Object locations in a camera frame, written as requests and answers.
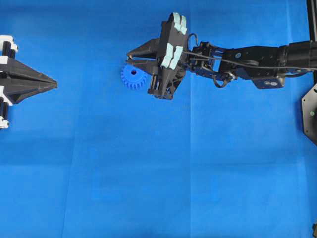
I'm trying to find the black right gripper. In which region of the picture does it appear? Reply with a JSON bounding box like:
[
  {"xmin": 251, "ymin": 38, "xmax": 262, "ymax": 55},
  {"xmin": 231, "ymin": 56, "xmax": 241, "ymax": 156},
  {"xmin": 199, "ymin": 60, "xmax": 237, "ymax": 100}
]
[{"xmin": 126, "ymin": 12, "xmax": 188, "ymax": 100}]

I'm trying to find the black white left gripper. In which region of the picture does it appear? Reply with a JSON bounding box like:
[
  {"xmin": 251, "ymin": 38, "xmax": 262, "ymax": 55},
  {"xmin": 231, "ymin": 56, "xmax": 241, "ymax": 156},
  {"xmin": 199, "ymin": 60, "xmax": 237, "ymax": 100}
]
[{"xmin": 0, "ymin": 35, "xmax": 57, "ymax": 129}]

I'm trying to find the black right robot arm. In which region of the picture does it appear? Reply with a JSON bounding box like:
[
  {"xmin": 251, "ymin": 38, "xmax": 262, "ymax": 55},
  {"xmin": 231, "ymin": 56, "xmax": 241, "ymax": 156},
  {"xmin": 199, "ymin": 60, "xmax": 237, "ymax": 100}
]
[{"xmin": 126, "ymin": 12, "xmax": 317, "ymax": 100}]

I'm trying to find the small blue plastic gear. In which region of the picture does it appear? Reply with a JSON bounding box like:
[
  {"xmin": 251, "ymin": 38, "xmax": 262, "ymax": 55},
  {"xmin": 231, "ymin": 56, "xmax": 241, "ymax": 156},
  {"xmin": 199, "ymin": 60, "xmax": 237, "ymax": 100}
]
[{"xmin": 121, "ymin": 64, "xmax": 147, "ymax": 91}]

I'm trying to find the blue table mat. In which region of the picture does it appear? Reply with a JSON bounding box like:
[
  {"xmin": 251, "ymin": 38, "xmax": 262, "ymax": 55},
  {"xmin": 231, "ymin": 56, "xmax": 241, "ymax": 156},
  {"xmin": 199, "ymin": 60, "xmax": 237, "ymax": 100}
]
[{"xmin": 0, "ymin": 0, "xmax": 317, "ymax": 238}]

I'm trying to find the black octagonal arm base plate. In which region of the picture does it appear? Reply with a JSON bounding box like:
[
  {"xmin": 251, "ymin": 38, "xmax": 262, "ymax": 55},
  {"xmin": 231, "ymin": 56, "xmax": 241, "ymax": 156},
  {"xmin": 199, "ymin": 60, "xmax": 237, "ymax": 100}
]
[{"xmin": 302, "ymin": 84, "xmax": 317, "ymax": 145}]

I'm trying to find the black aluminium frame rail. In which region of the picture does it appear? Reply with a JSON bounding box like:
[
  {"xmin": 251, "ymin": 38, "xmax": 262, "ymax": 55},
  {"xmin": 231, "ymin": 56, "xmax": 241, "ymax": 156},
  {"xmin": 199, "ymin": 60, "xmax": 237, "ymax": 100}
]
[{"xmin": 306, "ymin": 0, "xmax": 317, "ymax": 84}]

